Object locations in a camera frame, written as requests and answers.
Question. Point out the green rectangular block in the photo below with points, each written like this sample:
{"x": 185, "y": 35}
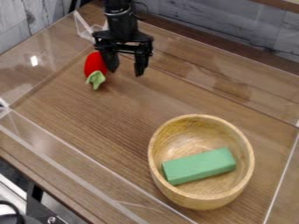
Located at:
{"x": 197, "y": 166}

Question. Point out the wooden bowl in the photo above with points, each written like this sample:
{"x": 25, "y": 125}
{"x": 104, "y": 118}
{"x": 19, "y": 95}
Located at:
{"x": 191, "y": 134}

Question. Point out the clear acrylic corner bracket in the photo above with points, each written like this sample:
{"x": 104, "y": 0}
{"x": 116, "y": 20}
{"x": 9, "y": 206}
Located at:
{"x": 85, "y": 29}

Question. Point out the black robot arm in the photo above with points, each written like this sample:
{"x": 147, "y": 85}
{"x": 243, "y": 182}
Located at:
{"x": 121, "y": 37}

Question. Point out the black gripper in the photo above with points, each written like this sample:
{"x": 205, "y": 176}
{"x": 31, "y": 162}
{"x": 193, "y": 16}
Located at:
{"x": 139, "y": 45}

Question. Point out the red plush strawberry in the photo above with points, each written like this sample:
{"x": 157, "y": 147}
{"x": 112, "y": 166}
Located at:
{"x": 95, "y": 70}

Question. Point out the clear acrylic tray wall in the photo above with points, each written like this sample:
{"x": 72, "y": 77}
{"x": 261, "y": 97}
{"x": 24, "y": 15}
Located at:
{"x": 79, "y": 140}

